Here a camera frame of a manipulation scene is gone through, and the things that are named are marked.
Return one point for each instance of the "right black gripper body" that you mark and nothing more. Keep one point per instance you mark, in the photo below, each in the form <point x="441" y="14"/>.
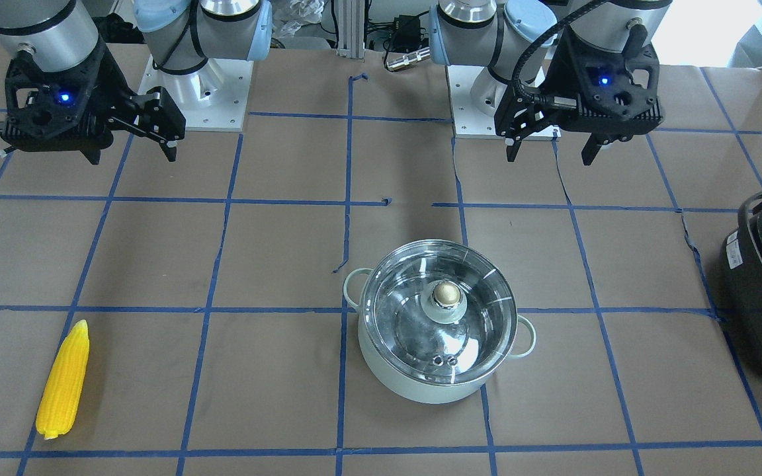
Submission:
<point x="104" y="90"/>

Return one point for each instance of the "pale green cooking pot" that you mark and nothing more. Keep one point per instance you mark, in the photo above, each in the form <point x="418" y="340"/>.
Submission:
<point x="381" y="360"/>

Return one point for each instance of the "glass pot lid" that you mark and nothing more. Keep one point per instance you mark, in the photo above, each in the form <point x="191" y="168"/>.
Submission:
<point x="432" y="259"/>

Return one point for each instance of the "yellow corn cob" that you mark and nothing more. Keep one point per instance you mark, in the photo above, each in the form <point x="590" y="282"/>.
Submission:
<point x="61" y="397"/>

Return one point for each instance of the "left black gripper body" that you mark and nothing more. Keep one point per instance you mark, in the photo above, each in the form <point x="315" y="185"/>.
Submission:
<point x="548" y="84"/>

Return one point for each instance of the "silver cable connector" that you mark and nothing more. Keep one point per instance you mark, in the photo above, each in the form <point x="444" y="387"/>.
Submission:
<point x="407" y="60"/>

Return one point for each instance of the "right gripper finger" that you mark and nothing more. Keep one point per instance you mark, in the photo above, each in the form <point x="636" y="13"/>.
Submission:
<point x="168" y="147"/>
<point x="92" y="155"/>

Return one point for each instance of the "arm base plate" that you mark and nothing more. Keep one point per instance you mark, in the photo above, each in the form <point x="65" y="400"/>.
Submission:
<point x="474" y="97"/>
<point x="213" y="99"/>

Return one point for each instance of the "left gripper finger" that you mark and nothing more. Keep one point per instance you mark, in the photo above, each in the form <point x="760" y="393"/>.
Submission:
<point x="513" y="141"/>
<point x="593" y="146"/>

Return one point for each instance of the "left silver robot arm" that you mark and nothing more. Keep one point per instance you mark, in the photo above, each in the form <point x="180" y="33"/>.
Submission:
<point x="516" y="40"/>

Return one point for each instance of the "aluminium frame post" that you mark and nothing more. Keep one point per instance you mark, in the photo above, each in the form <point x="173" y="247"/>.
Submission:
<point x="351" y="28"/>

